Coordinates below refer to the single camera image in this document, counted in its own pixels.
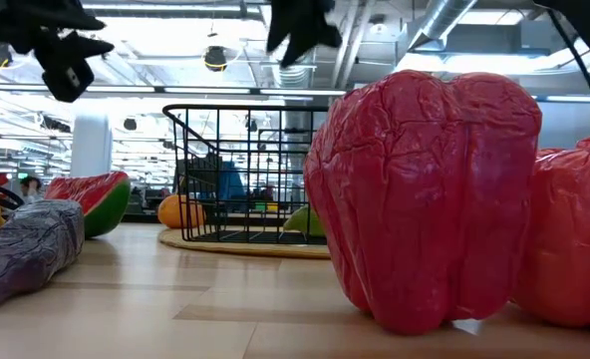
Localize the white pillar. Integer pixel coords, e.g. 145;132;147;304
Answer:
69;112;114;180

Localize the black wire basket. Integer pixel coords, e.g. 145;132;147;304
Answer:
162;104;331;245

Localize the purple eggplant toy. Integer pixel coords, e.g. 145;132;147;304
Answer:
0;198;86;314

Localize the round woven table mat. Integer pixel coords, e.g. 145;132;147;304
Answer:
157;226;332;259

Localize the person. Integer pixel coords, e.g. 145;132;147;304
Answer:
19;175;43;204

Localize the black curved cable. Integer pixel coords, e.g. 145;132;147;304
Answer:
0;178;26;210

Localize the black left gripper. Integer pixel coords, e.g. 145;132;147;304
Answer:
0;0;116;104

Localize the orange-red bell pepper toy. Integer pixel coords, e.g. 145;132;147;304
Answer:
511;135;590;333

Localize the red bell pepper toy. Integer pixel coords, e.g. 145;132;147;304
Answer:
303;69;544;336

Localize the ribbed silver ceiling duct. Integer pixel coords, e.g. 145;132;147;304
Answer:
273;64;317;89

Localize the light green cucumber toy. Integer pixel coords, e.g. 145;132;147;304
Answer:
282;205;326;238

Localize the red watermelon slice toy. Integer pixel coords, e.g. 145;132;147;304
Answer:
44;171;132;239

